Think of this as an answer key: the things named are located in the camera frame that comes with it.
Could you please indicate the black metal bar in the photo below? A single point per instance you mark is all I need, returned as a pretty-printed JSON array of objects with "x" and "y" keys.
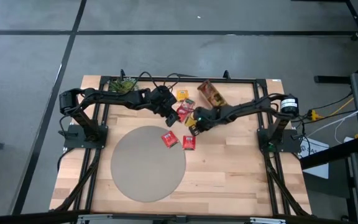
[{"x": 331, "y": 79}]

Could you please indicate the black metal beam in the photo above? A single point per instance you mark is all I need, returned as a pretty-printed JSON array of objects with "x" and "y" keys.
[{"x": 331, "y": 154}]

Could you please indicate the yellow tea packet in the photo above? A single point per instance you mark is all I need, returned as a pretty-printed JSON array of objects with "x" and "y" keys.
[
  {"x": 182, "y": 95},
  {"x": 191, "y": 120}
]

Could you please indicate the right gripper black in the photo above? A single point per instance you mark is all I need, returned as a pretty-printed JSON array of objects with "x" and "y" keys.
[{"x": 208, "y": 116}]

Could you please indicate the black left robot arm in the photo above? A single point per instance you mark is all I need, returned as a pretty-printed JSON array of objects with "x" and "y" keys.
[{"x": 110, "y": 96}]

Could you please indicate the black aluminium table frame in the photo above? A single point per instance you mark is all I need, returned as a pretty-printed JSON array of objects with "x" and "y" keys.
[{"x": 228, "y": 80}]

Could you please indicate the black horizontal rail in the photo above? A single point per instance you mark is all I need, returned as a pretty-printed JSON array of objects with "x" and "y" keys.
[{"x": 26, "y": 217}]

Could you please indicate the wooden compartment tray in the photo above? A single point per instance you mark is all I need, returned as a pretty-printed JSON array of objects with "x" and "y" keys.
[{"x": 207, "y": 97}]

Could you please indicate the red tea packet dark band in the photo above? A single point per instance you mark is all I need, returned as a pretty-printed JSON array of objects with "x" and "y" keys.
[{"x": 189, "y": 104}]

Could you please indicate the white paper sheet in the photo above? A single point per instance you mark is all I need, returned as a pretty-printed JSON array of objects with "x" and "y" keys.
[{"x": 319, "y": 171}]

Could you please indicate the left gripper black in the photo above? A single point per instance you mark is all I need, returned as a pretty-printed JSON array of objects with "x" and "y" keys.
[{"x": 163, "y": 99}]

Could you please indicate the round grey table mat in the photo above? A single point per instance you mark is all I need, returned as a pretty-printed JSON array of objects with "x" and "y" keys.
[{"x": 148, "y": 165}]

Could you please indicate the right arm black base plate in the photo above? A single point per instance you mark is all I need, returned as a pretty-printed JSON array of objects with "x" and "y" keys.
[{"x": 291, "y": 146}]

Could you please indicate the small potted green plant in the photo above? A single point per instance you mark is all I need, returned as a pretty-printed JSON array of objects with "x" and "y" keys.
[{"x": 121, "y": 85}]

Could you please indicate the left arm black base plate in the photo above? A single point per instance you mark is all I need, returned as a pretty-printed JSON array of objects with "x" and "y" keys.
[{"x": 73, "y": 141}]

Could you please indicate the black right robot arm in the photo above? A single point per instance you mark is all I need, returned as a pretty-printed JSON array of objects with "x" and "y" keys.
[{"x": 253, "y": 107}]

